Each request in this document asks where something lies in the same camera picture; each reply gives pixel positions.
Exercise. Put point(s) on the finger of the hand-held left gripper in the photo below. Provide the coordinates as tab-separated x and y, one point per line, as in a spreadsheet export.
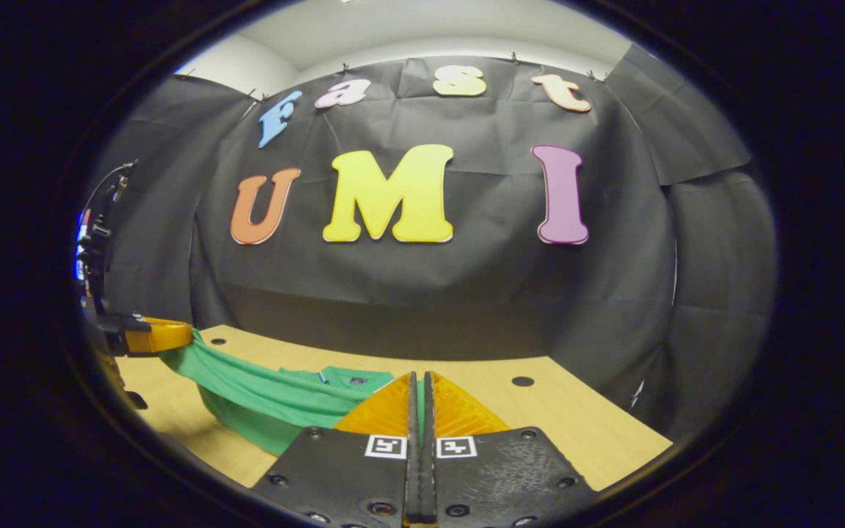
162	336

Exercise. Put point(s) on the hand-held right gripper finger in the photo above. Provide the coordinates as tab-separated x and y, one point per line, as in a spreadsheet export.
430	484
414	484

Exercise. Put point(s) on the green T-shirt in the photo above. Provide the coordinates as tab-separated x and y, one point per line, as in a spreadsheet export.
261	400

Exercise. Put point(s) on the computer monitor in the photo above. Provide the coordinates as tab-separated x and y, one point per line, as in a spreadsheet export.
78	270

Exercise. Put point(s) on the black backdrop cloth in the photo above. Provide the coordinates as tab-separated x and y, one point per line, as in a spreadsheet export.
430	293

